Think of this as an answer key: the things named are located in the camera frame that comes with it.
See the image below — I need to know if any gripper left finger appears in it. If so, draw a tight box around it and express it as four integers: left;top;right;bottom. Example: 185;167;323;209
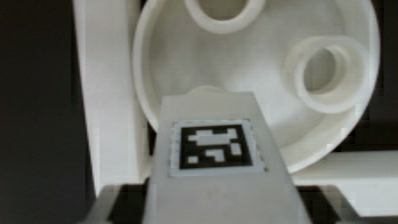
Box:
76;184;147;224

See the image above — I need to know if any white round stool seat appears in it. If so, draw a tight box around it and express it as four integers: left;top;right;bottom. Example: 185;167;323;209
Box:
133;0;380;171

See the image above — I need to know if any white stool leg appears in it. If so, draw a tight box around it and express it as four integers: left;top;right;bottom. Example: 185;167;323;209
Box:
142;93;311;224

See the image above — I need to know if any white U-shaped frame fence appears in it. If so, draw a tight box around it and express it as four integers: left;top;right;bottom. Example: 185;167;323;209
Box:
73;0;398;218

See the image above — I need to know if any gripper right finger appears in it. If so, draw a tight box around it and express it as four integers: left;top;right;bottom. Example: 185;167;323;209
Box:
296;185;371;224

